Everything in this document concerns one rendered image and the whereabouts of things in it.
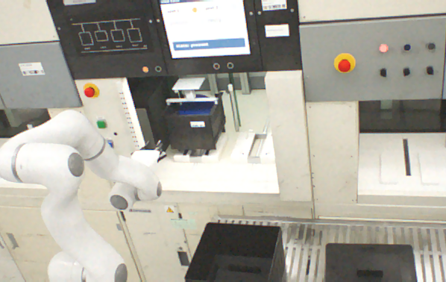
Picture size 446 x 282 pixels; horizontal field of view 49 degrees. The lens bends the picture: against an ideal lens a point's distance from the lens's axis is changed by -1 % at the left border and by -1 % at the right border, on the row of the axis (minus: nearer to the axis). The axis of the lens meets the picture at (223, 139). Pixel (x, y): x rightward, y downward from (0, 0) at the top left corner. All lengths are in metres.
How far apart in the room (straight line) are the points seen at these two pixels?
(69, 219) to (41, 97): 0.90
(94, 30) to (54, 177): 0.79
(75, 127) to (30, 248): 1.58
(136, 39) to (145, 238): 1.00
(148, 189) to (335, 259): 0.67
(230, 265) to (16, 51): 1.15
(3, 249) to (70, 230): 1.64
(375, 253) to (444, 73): 0.62
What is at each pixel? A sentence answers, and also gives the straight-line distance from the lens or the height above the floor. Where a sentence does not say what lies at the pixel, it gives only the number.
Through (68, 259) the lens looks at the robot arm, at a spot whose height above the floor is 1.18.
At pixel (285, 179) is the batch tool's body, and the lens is 1.90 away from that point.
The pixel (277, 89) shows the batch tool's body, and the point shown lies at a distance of 1.69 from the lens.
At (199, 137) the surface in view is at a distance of 2.18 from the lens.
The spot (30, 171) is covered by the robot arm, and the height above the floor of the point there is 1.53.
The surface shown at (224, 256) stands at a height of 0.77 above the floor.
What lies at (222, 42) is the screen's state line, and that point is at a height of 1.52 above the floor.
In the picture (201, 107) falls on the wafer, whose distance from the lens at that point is 2.27.
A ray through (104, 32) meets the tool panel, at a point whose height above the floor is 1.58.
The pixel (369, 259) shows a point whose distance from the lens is 1.75.
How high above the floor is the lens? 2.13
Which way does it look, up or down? 32 degrees down
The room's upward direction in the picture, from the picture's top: 11 degrees counter-clockwise
